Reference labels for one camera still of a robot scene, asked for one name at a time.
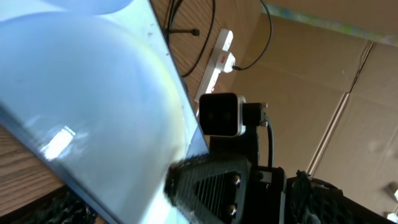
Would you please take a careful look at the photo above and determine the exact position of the Samsung Galaxy smartphone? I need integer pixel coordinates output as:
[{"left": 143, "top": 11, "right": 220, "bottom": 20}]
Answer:
[{"left": 1, "top": 0, "right": 206, "bottom": 223}]

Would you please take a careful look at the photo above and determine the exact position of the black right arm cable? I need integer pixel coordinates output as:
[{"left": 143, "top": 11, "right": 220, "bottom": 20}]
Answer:
[{"left": 264, "top": 114, "right": 275, "bottom": 169}]

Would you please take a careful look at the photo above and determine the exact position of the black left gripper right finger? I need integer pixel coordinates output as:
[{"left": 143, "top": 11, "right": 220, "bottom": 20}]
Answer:
[{"left": 285, "top": 170, "right": 394, "bottom": 224}]

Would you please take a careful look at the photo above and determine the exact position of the white power strip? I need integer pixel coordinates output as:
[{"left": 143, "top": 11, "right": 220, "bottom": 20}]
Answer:
[{"left": 194, "top": 29, "right": 234, "bottom": 103}]

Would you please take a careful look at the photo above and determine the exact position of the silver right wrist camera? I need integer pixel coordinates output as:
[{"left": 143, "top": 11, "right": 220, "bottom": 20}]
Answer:
[{"left": 199, "top": 93, "right": 246, "bottom": 138}]

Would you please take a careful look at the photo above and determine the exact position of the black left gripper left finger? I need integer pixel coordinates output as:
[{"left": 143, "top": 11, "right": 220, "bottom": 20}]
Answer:
[{"left": 1, "top": 186, "right": 98, "bottom": 224}]

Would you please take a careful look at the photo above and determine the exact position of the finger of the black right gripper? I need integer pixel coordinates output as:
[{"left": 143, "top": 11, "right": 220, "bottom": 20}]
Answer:
[{"left": 164, "top": 154, "right": 251, "bottom": 223}]

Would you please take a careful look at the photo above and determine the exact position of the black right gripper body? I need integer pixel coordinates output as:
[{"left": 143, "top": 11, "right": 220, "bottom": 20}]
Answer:
[{"left": 210, "top": 103, "right": 287, "bottom": 224}]

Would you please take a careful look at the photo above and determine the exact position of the white charger adapter plug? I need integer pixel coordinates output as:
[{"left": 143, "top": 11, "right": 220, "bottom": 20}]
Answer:
[{"left": 216, "top": 50, "right": 236, "bottom": 73}]

